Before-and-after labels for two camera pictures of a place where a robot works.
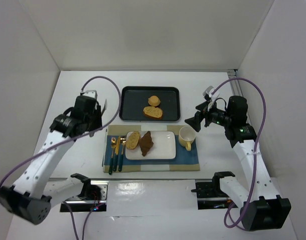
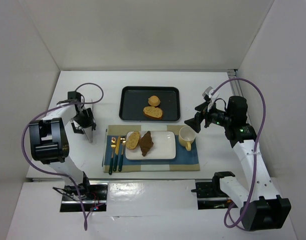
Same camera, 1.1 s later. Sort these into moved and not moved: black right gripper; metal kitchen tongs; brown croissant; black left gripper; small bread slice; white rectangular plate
Moved: black left gripper; metal kitchen tongs
Not moved: small bread slice; brown croissant; white rectangular plate; black right gripper
